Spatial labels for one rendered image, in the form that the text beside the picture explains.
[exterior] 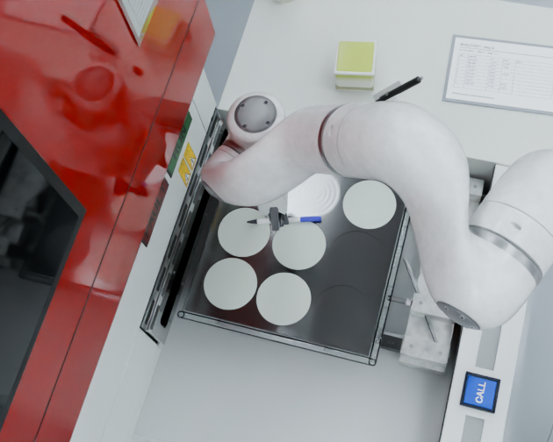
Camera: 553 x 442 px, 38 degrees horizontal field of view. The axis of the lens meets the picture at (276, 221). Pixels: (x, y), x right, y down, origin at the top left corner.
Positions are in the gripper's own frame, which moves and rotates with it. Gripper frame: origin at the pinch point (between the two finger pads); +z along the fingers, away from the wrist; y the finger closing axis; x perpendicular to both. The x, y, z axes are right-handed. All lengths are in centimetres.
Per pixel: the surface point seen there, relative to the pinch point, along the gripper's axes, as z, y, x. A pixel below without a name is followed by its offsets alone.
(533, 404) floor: 99, 21, 59
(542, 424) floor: 99, 27, 61
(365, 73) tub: -4.5, -22.9, 16.5
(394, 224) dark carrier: 8.7, 1.9, 20.5
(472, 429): 3, 40, 30
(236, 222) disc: 8.7, -0.2, -9.1
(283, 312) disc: 8.7, 17.8, -0.3
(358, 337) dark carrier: 8.7, 22.8, 13.0
